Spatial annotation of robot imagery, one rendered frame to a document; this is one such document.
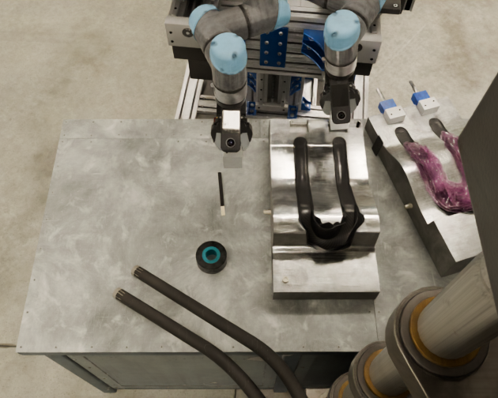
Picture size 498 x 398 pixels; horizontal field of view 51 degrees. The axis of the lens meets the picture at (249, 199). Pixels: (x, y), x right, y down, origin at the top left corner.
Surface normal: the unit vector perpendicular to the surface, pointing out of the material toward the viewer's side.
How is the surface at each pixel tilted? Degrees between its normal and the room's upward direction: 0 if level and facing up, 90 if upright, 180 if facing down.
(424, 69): 0
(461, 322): 90
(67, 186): 0
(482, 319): 90
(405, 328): 0
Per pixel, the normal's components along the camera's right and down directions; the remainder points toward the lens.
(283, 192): 0.00, -0.82
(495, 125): -1.00, 0.00
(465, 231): 0.00, -0.47
